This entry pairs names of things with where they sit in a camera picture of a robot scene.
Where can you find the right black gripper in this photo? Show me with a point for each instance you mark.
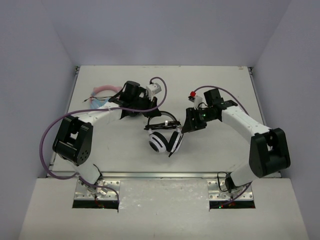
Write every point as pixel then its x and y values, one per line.
pixel 191 124

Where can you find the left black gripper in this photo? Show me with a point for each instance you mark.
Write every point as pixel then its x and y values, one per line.
pixel 149 107

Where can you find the white black headphones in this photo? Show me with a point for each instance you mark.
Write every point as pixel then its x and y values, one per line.
pixel 158 142

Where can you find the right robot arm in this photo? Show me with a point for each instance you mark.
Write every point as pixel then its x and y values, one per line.
pixel 268 148

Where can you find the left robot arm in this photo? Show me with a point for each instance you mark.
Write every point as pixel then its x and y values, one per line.
pixel 73 141

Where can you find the pink blue cat headphones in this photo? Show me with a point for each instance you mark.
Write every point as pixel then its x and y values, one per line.
pixel 101 95

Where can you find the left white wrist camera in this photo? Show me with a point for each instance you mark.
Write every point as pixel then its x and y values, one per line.
pixel 152 90

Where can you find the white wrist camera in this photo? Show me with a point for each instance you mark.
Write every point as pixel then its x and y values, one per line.
pixel 152 90
pixel 195 99

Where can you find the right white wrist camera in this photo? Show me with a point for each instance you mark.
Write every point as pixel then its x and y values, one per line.
pixel 195 99

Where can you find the metal rail strip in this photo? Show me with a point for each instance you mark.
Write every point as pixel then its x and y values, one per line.
pixel 162 175

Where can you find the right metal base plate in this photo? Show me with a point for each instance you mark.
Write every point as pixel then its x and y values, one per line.
pixel 219 192

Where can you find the metal base plate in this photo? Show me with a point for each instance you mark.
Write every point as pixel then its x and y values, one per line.
pixel 85 193
pixel 219 192

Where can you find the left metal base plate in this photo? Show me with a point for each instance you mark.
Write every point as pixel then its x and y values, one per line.
pixel 85 193

